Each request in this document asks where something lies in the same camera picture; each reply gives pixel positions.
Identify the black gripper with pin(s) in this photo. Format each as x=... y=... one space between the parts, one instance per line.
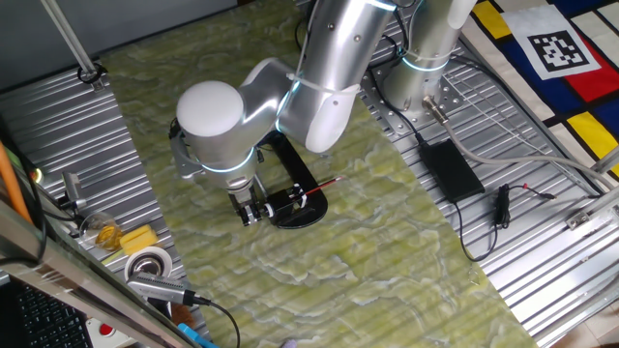
x=242 y=197

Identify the black crank pencil sharpener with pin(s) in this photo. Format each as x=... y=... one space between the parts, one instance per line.
x=285 y=205

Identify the black C-clamp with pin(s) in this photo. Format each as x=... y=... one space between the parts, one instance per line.
x=302 y=166

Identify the red pencil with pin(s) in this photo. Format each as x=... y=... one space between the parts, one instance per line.
x=325 y=185

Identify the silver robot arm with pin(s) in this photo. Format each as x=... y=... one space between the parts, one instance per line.
x=213 y=125

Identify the green marble pattern mat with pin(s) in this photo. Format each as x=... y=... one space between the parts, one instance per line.
x=338 y=266

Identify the white tape roll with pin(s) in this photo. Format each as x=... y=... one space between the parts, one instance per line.
x=147 y=261

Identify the yellow sponge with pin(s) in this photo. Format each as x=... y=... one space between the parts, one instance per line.
x=138 y=239

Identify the brown round object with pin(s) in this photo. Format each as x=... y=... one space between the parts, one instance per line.
x=183 y=316

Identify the blue plastic item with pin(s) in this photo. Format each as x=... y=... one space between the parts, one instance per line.
x=193 y=336

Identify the glass beaker yellow liquid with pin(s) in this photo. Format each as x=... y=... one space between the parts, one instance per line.
x=106 y=234

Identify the red emergency stop box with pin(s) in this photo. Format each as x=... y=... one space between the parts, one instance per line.
x=109 y=333

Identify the black power adapter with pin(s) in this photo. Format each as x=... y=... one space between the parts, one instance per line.
x=450 y=169

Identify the black keyboard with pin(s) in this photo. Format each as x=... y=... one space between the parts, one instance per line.
x=48 y=319

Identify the orange pole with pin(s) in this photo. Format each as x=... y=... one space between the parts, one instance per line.
x=9 y=179

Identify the fiducial marker board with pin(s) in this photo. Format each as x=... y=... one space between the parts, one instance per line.
x=532 y=82

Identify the white marker tag paper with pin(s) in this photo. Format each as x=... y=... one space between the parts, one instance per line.
x=551 y=43

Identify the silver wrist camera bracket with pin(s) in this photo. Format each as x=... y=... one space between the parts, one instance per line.
x=183 y=162

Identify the silver depth camera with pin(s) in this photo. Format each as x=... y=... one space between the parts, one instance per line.
x=159 y=288

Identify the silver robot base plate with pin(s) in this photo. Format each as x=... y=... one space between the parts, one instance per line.
x=389 y=121

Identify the small grey camera stand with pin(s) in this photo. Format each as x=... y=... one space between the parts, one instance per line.
x=72 y=186

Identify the aluminium frame bar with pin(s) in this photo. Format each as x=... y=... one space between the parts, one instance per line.
x=72 y=270

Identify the aluminium pole with bracket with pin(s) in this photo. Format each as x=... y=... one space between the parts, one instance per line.
x=67 y=34

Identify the aluminium corner frame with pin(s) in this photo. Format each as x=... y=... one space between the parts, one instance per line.
x=595 y=208

